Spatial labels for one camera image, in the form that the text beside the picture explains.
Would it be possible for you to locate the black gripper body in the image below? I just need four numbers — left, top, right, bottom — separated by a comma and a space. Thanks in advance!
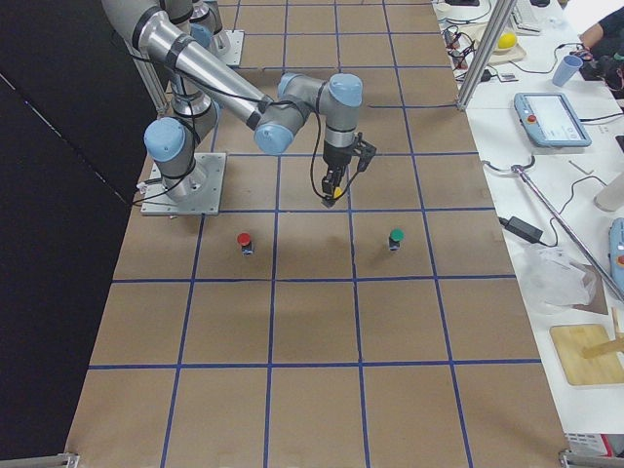
323, 141, 353, 171

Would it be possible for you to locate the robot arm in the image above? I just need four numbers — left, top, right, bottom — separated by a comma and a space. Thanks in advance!
190, 0, 230, 56
102, 1, 376, 207

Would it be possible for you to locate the green push button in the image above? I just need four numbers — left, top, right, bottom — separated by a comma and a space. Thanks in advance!
388, 228, 405, 252

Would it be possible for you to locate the red push button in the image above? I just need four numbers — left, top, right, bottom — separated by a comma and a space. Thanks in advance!
237, 232, 254, 255

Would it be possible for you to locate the black power adapter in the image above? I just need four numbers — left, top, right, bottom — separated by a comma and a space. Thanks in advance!
504, 216, 543, 244

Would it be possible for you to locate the beige tray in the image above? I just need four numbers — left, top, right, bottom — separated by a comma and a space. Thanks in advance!
459, 23, 528, 66

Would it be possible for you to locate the yellow lemon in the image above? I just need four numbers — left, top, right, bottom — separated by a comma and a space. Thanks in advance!
495, 32, 518, 53

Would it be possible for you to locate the teach pendant tablet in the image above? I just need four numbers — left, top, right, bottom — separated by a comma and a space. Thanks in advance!
513, 93, 592, 148

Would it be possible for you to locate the clear plastic bag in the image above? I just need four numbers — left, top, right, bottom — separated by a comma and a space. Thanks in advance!
512, 245, 598, 315

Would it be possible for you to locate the blue plastic cup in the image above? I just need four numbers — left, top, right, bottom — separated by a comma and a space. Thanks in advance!
552, 55, 584, 87

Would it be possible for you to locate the wooden cutting board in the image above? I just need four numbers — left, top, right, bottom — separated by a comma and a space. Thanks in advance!
550, 324, 623, 386

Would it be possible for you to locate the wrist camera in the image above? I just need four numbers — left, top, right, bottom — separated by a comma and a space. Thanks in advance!
353, 133, 376, 174

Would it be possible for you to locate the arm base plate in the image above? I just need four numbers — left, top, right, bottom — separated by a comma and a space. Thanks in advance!
140, 152, 227, 216
209, 29, 245, 67

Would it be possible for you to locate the metal rod with handle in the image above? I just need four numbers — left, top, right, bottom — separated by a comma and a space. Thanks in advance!
482, 156, 623, 302

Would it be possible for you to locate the aluminium frame post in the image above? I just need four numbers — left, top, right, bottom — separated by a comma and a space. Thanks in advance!
456, 0, 517, 111

